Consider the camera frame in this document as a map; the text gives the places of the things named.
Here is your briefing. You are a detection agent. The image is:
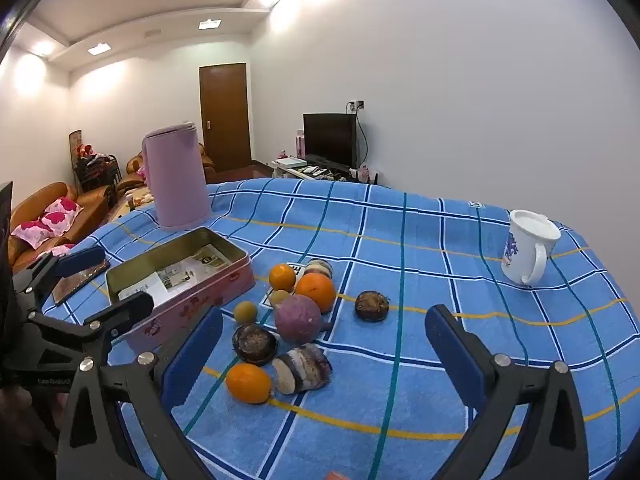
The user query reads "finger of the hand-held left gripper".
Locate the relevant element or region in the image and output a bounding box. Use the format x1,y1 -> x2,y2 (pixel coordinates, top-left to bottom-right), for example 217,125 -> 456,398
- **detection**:
10,247 -> 108,306
27,292 -> 154,367

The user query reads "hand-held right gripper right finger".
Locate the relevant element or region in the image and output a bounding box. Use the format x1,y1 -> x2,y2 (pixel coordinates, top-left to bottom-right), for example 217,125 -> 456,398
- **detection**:
425,305 -> 590,480

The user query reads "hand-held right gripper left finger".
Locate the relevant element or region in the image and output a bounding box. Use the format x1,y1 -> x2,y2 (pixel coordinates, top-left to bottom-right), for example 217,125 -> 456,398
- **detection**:
56,305 -> 224,480

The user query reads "pink metal tin box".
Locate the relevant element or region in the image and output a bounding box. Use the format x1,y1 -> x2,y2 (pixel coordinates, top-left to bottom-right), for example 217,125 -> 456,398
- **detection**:
105,226 -> 257,356

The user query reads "small orange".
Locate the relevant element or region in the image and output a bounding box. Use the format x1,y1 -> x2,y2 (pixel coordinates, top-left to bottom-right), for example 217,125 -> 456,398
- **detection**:
226,363 -> 273,405
269,263 -> 297,292

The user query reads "purple round fruit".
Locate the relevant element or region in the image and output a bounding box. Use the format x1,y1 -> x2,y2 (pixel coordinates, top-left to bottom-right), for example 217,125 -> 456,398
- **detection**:
274,294 -> 333,345

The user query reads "large purple white taro piece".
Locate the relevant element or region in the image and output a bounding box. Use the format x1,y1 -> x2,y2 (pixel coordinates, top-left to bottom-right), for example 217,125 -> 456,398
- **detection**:
272,343 -> 334,395

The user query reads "large orange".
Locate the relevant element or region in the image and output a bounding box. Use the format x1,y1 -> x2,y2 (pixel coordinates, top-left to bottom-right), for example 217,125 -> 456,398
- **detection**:
295,272 -> 336,314

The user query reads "small purple white taro piece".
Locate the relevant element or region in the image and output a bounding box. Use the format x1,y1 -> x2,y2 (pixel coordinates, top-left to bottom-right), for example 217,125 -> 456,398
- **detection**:
305,258 -> 334,281

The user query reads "pink floral cushion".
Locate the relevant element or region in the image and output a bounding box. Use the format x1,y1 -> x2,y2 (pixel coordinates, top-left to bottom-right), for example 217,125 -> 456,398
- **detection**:
11,197 -> 83,248

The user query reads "orange leather sofa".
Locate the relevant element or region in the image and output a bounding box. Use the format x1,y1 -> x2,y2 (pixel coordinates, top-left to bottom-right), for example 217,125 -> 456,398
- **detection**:
7,182 -> 118,273

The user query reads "printed paper leaflet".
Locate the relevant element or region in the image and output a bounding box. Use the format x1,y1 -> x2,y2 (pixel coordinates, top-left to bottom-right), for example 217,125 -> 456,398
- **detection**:
120,244 -> 233,306

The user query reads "wooden coffee table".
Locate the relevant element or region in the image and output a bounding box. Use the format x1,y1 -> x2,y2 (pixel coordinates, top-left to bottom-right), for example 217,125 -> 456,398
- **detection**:
107,187 -> 156,223

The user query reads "black rack with clutter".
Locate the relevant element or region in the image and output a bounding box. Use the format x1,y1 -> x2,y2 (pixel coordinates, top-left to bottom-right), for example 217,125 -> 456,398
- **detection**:
74,145 -> 122,192

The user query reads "orange leather armchair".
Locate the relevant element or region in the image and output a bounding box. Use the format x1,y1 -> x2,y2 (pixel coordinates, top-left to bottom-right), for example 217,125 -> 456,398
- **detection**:
125,142 -> 216,191

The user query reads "white mug with blue print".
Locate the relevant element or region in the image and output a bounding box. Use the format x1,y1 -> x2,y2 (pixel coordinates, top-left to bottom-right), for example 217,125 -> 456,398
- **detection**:
501,209 -> 562,287

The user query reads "pink kettle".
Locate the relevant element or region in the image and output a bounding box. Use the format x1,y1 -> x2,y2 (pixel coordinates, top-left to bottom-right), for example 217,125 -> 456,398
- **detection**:
141,122 -> 212,232

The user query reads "blue plaid blanket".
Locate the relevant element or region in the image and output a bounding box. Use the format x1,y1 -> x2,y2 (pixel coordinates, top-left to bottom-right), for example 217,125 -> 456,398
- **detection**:
40,177 -> 628,480

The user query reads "brown wooden door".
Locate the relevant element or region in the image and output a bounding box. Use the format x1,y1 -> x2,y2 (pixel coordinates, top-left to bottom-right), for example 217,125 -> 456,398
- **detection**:
199,63 -> 252,173

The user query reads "white television stand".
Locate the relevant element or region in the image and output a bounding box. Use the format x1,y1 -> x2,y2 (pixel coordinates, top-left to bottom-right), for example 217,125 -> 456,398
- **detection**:
271,157 -> 378,184

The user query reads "black television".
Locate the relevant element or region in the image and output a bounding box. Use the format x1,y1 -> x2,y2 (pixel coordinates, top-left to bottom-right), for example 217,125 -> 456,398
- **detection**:
303,113 -> 358,170

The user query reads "black power cable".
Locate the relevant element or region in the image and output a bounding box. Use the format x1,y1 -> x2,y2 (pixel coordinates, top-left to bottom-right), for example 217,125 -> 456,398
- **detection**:
356,107 -> 369,168

